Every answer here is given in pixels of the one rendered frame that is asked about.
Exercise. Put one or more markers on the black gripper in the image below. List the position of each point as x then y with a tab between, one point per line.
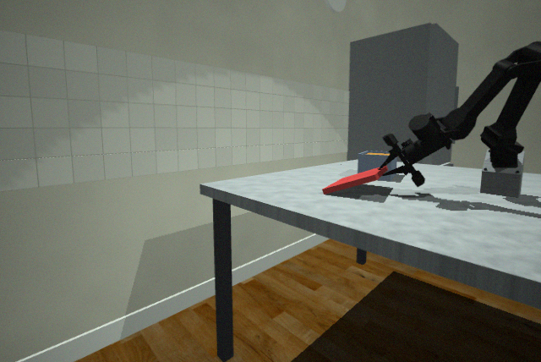
412	154

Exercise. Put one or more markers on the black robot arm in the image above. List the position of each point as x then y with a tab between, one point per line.
500	136

